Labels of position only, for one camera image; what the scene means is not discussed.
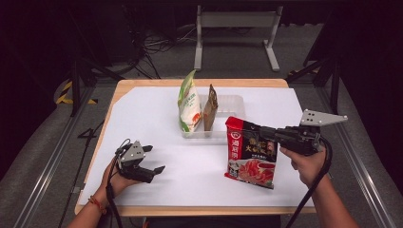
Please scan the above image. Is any gold brown packet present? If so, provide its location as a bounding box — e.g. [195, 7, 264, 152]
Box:
[202, 83, 220, 133]

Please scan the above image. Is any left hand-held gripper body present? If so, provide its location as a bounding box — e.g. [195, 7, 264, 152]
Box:
[116, 140, 157, 184]

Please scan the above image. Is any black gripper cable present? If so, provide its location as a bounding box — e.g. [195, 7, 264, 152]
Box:
[106, 138, 133, 228]
[284, 135, 334, 228]

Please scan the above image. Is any person's right hand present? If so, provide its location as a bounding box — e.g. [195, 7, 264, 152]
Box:
[278, 145, 328, 190]

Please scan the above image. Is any white paper sheet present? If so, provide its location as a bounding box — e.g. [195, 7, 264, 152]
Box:
[77, 86, 315, 209]

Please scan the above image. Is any bundle of black floor cables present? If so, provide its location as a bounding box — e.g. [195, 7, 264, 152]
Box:
[125, 18, 198, 80]

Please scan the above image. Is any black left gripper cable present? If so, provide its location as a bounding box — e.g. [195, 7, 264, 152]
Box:
[106, 138, 133, 228]

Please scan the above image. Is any aluminium rail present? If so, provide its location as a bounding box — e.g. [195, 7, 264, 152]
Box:
[13, 85, 97, 228]
[316, 85, 394, 228]

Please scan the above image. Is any yellow black floor tape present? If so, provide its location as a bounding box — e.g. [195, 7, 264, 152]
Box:
[55, 80, 98, 105]

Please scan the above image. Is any red string bracelet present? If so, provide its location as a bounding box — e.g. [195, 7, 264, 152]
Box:
[87, 195, 108, 216]

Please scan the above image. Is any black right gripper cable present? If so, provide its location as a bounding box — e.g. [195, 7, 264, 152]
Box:
[284, 135, 334, 228]

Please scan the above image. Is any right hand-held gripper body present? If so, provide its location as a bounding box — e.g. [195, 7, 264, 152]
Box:
[273, 108, 349, 157]

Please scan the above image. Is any black tripod stand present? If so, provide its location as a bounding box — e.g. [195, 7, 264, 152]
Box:
[284, 57, 342, 117]
[67, 56, 125, 118]

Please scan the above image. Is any person's left hand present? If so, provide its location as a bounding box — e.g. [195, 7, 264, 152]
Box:
[100, 157, 141, 200]

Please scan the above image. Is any green and white packet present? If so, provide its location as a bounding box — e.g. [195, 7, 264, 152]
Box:
[177, 68, 203, 134]

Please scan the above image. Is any clear plastic container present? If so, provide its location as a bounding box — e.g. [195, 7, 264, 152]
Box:
[180, 93, 247, 140]

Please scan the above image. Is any red and black packet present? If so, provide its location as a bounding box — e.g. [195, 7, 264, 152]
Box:
[223, 115, 280, 190]

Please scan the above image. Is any grey metal stand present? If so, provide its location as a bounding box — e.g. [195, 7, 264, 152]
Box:
[193, 4, 284, 73]

